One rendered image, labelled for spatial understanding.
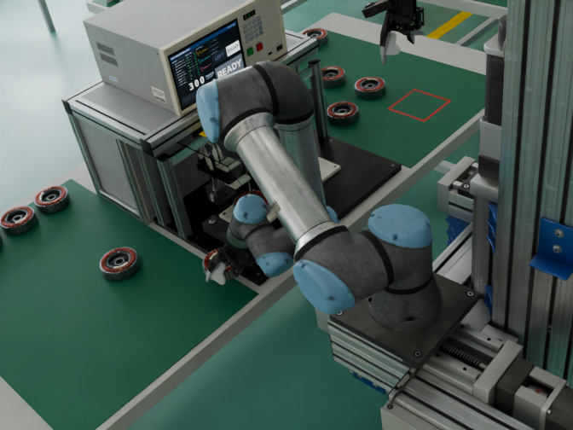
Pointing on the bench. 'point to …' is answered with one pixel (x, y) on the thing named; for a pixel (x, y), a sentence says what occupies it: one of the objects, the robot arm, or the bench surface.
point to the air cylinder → (222, 192)
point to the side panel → (109, 168)
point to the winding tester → (175, 40)
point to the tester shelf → (159, 130)
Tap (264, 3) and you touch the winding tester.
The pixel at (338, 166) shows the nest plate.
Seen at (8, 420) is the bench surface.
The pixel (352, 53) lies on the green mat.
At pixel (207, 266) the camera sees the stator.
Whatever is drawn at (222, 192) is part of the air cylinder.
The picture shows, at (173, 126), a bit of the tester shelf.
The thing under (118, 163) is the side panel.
